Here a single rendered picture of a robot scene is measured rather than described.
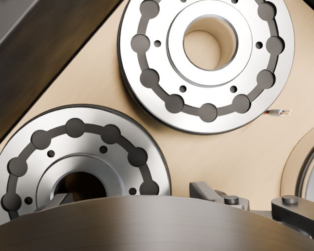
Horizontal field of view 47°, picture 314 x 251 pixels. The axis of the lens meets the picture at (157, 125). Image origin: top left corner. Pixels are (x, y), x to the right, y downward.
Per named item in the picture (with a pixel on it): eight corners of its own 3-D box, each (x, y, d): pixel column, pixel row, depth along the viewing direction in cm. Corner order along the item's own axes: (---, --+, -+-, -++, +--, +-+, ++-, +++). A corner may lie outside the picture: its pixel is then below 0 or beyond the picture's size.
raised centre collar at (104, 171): (86, 255, 20) (84, 260, 20) (18, 200, 20) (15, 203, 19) (142, 189, 20) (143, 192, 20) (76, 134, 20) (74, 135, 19)
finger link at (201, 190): (209, 259, 13) (191, 226, 17) (226, 257, 13) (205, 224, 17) (205, 200, 13) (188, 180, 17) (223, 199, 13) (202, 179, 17)
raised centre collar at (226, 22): (208, 106, 21) (210, 106, 20) (146, 44, 20) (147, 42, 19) (268, 45, 21) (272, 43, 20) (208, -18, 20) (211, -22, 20)
